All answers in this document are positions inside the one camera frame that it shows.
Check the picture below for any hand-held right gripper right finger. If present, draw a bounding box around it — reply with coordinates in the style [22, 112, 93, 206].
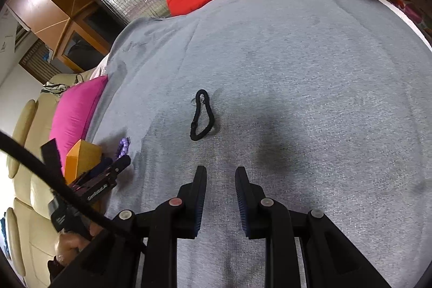
[234, 167, 394, 288]

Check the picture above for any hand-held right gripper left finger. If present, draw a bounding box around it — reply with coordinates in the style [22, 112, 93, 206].
[50, 165, 207, 288]

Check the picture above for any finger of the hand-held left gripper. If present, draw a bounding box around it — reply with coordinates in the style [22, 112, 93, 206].
[111, 155, 131, 174]
[90, 157, 113, 174]

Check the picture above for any purple bead bracelet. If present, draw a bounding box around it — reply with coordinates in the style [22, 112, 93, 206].
[116, 137, 131, 160]

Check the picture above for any orange box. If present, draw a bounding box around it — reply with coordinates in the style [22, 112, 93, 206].
[64, 139, 109, 212]

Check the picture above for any black hair tie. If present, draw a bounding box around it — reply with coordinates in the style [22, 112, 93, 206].
[190, 90, 215, 142]

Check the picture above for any person's left hand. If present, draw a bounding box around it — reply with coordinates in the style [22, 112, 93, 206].
[56, 222, 102, 266]

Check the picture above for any pink pillow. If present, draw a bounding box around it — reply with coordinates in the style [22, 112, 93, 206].
[49, 75, 109, 170]

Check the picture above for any beige sofa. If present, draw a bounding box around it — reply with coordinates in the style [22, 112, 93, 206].
[0, 67, 112, 288]

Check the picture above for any striped cloth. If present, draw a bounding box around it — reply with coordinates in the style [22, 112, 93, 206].
[41, 81, 74, 95]

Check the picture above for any grey blanket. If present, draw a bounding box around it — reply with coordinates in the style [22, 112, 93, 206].
[86, 0, 432, 288]

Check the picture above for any wooden cabinet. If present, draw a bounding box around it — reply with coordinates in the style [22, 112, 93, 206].
[7, 0, 125, 74]

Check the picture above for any black cable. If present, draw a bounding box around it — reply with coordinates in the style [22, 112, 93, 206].
[0, 131, 147, 253]

